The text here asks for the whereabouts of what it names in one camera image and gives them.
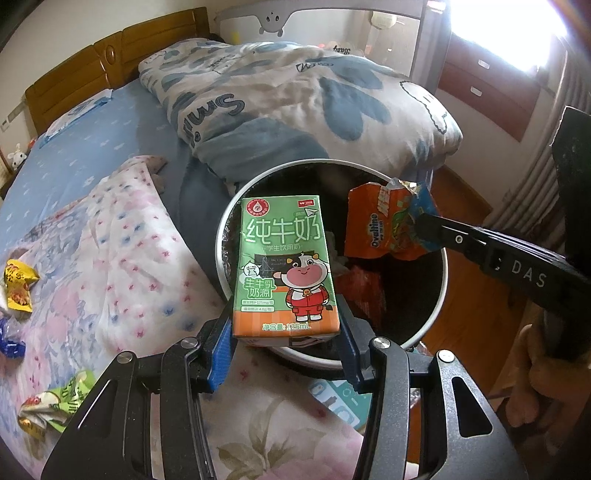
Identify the person's right hand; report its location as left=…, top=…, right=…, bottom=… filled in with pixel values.
left=505, top=323, right=591, bottom=431

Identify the green spout pouch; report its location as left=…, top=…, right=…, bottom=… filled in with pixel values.
left=17, top=369, right=96, bottom=433

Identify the blue flowered bedsheet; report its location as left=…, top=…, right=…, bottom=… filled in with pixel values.
left=0, top=80, right=250, bottom=296

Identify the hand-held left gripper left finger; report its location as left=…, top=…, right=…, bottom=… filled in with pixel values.
left=39, top=305, right=237, bottom=480

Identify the black trash bin white rim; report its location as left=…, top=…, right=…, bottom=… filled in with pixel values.
left=215, top=158, right=450, bottom=370

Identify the red snack wrapper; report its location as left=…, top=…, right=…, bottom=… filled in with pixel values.
left=342, top=270, right=387, bottom=324

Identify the red-brown drawer cabinet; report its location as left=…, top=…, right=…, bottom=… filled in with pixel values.
left=438, top=30, right=567, bottom=144

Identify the pink floral blanket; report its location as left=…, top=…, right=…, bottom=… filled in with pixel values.
left=0, top=154, right=370, bottom=480

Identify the green milk carton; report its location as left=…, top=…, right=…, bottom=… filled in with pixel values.
left=232, top=194, right=341, bottom=348

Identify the grey dotted curtain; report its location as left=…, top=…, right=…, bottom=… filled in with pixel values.
left=524, top=39, right=591, bottom=195

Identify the wooden bed headboard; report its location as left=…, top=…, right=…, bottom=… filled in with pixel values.
left=24, top=7, right=211, bottom=134

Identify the heart-print quilt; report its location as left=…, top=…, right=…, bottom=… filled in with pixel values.
left=139, top=39, right=464, bottom=195

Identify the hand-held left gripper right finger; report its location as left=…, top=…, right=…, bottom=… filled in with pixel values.
left=335, top=318, right=523, bottom=480

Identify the blue patterned plastic bag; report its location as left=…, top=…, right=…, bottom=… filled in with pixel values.
left=0, top=316, right=27, bottom=360

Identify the yellow snack wrapper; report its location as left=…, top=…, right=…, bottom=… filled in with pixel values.
left=2, top=259, right=40, bottom=313

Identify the grey bed guard rail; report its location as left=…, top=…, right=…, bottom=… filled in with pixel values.
left=217, top=0, right=444, bottom=81

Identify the blue and white pillow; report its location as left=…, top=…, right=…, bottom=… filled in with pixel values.
left=37, top=90, right=114, bottom=148

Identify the orange drink sachet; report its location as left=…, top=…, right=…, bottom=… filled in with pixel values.
left=346, top=179, right=445, bottom=262

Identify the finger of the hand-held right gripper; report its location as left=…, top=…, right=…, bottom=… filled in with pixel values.
left=412, top=212, right=498, bottom=274

